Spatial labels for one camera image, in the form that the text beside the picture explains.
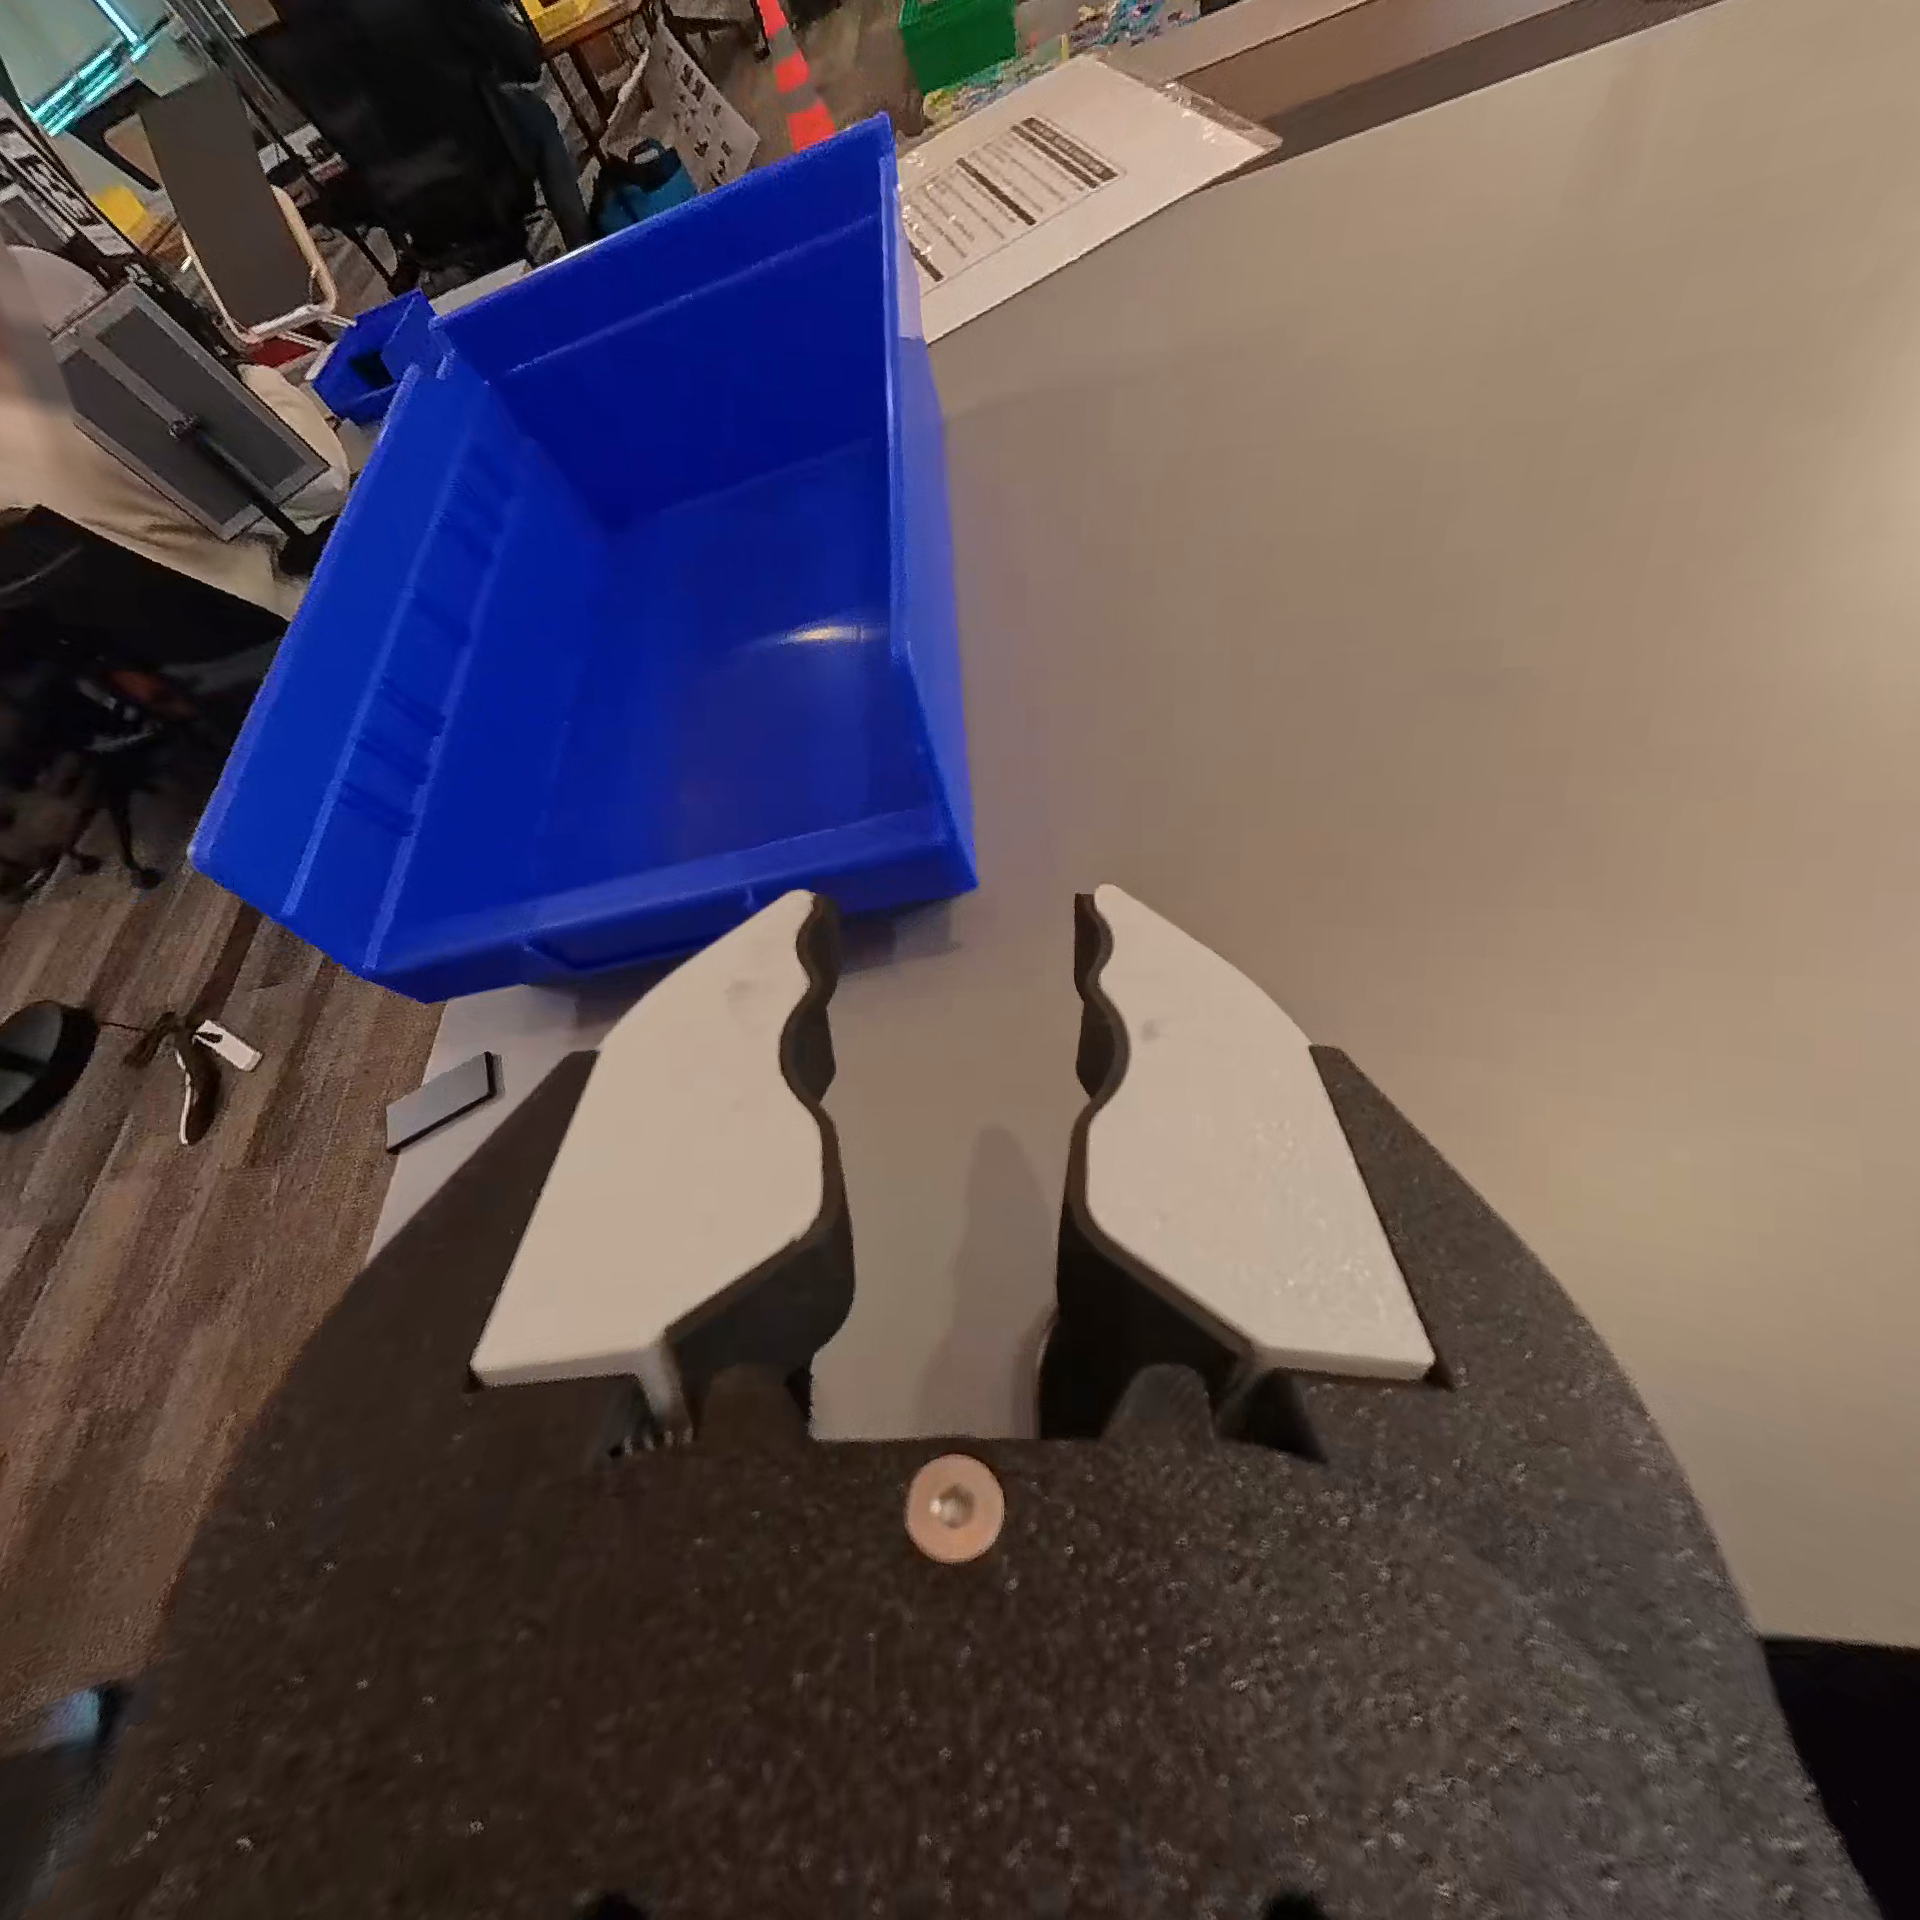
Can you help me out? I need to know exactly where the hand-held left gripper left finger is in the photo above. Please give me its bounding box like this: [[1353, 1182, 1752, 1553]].
[[472, 892, 858, 1430]]

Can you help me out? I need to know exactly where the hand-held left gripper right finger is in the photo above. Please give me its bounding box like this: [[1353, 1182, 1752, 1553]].
[[1047, 883, 1440, 1422]]

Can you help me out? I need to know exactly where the large blue plastic bin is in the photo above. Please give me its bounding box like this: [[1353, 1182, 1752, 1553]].
[[191, 114, 982, 1004]]

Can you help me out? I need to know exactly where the small black flat block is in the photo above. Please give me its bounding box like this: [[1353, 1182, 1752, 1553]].
[[385, 1051, 501, 1155]]

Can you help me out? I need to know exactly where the black round floor object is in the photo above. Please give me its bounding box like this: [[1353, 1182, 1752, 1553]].
[[0, 1001, 102, 1137]]

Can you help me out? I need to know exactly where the black chair base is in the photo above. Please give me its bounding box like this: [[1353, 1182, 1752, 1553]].
[[0, 507, 288, 893]]

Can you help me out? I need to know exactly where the small blue plastic bin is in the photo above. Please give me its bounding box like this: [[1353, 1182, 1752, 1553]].
[[311, 292, 446, 422]]

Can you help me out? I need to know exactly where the grey drawer cabinet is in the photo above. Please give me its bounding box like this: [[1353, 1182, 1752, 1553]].
[[50, 277, 334, 545]]

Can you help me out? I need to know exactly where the teal bag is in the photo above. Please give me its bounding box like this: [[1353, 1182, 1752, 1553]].
[[597, 137, 702, 235]]

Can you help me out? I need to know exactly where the laminated printed paper sheet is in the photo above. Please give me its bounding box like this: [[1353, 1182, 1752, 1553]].
[[896, 57, 1282, 345]]

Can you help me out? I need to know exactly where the chair with dark backrest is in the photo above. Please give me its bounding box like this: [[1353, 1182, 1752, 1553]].
[[139, 70, 357, 360]]

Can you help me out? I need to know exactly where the white printed board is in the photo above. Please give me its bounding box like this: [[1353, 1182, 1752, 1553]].
[[643, 20, 766, 192]]

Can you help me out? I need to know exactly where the black office chair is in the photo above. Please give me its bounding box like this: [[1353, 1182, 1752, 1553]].
[[240, 0, 591, 290]]

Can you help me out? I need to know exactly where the green plastic crate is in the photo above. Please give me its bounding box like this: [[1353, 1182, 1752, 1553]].
[[898, 0, 1024, 94]]

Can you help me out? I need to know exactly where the black strap with white tag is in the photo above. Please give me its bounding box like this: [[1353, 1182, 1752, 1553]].
[[127, 1013, 266, 1147]]

